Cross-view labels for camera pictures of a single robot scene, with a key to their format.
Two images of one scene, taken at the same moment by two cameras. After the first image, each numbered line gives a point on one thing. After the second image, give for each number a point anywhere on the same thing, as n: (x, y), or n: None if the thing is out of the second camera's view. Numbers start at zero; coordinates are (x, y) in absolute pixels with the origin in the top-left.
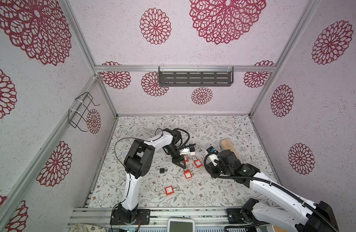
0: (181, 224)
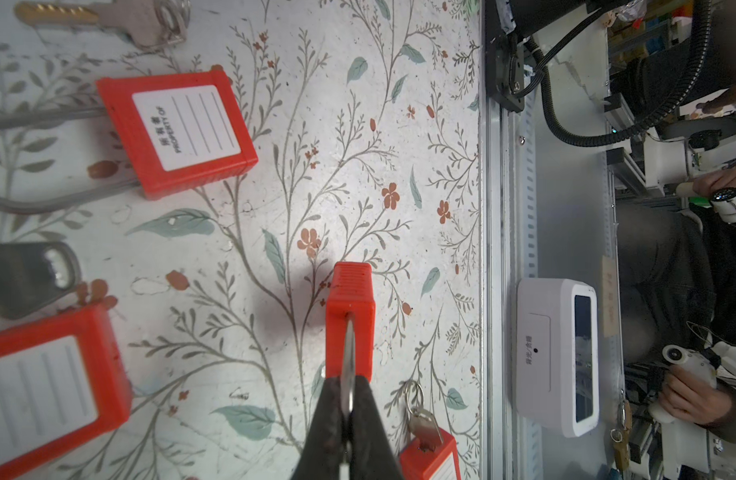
0: (556, 339)
